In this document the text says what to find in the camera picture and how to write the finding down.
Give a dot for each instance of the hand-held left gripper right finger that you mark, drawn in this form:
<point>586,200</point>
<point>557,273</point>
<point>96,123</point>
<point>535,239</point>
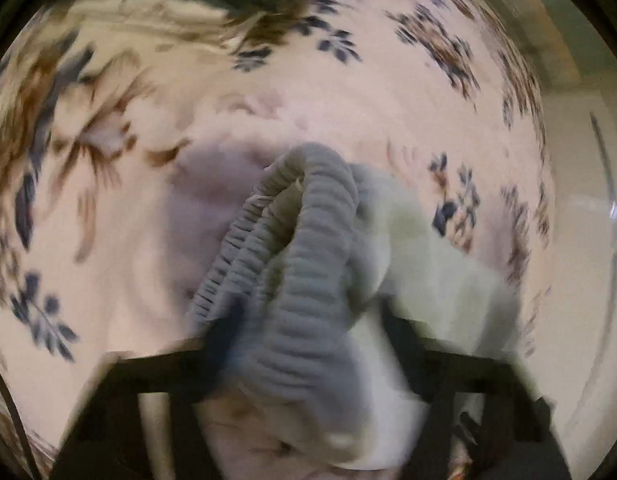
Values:
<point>409,356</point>

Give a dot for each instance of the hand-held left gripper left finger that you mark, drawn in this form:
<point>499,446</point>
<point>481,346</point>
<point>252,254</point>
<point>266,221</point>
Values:
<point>222,342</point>

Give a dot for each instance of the pale green pants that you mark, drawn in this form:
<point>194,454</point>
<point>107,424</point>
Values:
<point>313,280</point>

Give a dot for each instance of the white headboard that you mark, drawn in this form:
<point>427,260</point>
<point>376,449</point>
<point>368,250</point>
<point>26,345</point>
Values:
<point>580,185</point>

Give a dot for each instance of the floral bed sheet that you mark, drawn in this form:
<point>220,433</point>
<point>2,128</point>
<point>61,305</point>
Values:
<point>338,95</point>

